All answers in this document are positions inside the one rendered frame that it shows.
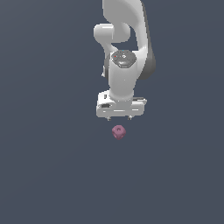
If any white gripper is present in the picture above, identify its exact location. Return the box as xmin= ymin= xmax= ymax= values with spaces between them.
xmin=95 ymin=89 xmax=148 ymax=122

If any small pink cube with hole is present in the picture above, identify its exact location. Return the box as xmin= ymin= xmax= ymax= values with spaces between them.
xmin=111 ymin=124 xmax=127 ymax=141

